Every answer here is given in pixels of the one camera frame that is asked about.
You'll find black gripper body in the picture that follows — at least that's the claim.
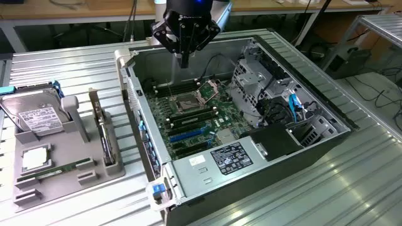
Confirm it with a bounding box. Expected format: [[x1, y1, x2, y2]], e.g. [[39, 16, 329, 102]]
[[163, 0, 214, 54]]

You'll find graphics card with metal bracket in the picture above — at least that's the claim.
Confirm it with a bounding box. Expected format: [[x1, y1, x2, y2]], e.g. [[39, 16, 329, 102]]
[[89, 87, 117, 166]]

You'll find wooden desk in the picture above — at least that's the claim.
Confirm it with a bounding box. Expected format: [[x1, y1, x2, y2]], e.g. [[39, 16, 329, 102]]
[[0, 0, 392, 20]]

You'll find open metal socket cover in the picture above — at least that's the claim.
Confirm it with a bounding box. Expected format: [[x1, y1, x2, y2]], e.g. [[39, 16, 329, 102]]
[[195, 79, 222, 105]]

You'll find silver metal drive cage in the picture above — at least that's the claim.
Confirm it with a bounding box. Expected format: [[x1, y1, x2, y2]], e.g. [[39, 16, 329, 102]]
[[230, 58, 285, 123]]

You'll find CPU socket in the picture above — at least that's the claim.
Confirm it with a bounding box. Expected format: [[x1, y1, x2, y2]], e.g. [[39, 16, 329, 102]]
[[174, 94, 202, 114]]

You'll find installed black RAM stick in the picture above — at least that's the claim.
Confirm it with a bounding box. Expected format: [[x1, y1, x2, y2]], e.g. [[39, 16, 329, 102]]
[[170, 111, 218, 125]]

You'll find blue disk carrier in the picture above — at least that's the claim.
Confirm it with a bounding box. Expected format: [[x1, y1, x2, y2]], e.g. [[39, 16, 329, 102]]
[[0, 81, 66, 102]]

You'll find blue expansion slot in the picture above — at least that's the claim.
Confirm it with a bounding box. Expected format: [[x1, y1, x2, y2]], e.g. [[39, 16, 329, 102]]
[[170, 128, 206, 142]]

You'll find silver chipset heatsink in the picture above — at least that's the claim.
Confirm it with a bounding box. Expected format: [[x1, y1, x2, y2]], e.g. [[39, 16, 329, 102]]
[[217, 129, 237, 145]]

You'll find black box on floor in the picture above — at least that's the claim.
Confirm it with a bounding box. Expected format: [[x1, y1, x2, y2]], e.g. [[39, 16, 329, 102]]
[[326, 47, 373, 80]]

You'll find black expansion slot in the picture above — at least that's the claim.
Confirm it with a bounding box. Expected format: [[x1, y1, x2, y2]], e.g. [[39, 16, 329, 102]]
[[174, 140, 211, 156]]

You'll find black plastic air shroud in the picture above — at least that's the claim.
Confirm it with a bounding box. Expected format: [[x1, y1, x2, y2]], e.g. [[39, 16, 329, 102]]
[[239, 123, 305, 162]]

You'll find silver hard disk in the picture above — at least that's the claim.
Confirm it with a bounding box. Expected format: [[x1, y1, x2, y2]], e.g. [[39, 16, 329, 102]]
[[0, 89, 70, 138]]

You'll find metal slat side table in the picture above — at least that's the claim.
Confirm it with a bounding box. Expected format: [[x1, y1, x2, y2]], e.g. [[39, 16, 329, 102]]
[[324, 15, 402, 71]]

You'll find silver power supply unit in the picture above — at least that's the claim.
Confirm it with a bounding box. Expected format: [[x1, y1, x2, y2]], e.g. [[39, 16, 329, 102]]
[[171, 136, 262, 199]]

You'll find open black PC case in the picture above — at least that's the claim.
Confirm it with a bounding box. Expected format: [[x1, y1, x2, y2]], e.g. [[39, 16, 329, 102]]
[[114, 34, 361, 226]]

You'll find green RAM stick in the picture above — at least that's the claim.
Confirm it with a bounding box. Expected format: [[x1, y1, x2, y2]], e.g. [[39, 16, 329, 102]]
[[16, 159, 93, 183]]

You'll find silver CPU chip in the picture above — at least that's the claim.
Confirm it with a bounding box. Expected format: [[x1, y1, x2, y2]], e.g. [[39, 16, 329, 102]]
[[22, 148, 52, 172]]

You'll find grey parts rack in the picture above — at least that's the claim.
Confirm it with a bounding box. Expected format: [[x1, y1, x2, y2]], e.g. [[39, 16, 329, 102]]
[[12, 96, 127, 208]]

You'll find grey hanging cable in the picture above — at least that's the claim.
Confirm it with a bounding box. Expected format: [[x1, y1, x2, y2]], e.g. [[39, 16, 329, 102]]
[[125, 0, 139, 42]]

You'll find black wire in case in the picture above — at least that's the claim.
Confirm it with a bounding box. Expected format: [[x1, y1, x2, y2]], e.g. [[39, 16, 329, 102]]
[[201, 53, 235, 81]]

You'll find blue flat wire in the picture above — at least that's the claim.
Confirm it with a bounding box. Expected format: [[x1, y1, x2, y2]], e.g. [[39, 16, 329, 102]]
[[288, 93, 304, 123]]

